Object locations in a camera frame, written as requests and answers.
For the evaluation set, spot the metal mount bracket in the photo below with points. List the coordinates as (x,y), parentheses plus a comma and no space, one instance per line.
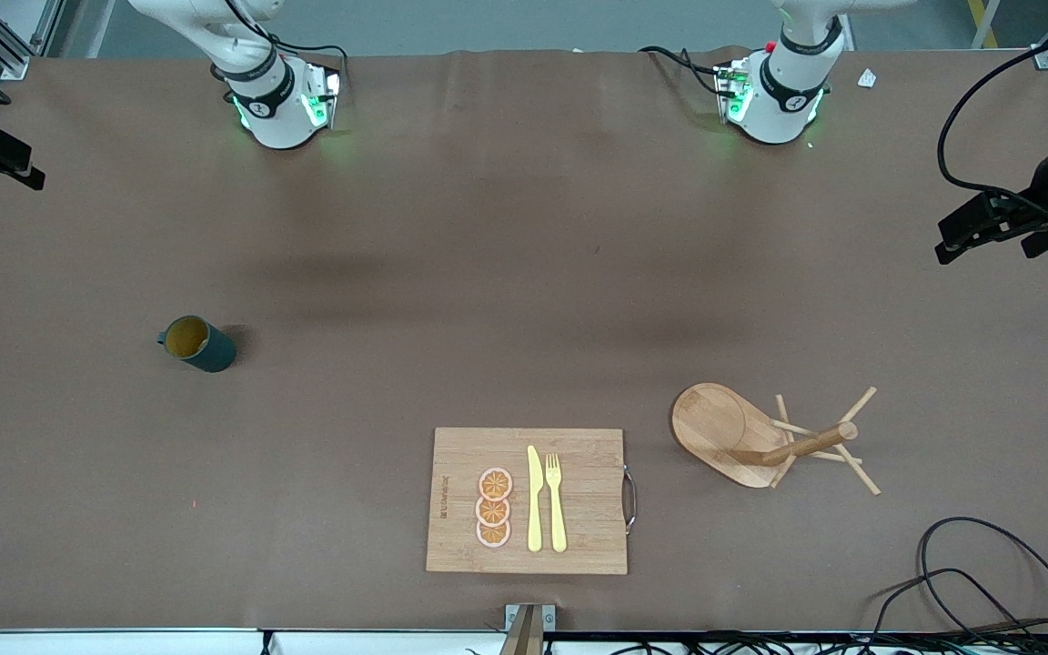
(529,620)

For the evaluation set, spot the small white paper scrap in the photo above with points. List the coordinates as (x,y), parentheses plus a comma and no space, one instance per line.
(867,78)

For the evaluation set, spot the yellow plastic knife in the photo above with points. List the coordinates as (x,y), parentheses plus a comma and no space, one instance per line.
(535,509)

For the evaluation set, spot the wooden mug rack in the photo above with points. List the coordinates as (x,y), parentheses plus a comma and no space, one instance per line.
(715,428)

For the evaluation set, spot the yellow plastic fork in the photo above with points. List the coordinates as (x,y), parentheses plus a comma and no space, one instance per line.
(558,518)

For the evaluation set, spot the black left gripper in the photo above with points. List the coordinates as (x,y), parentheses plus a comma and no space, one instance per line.
(1044,189)

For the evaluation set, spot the bamboo cutting board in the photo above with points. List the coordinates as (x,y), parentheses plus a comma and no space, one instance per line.
(583,509)

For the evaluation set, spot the brown table mat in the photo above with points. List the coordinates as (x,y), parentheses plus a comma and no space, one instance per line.
(215,473)

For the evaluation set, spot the dark teal cup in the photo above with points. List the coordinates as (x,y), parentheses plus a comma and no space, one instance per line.
(213,350)

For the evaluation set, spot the toy orange slice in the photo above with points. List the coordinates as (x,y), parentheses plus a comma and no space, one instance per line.
(493,535)
(495,483)
(492,511)

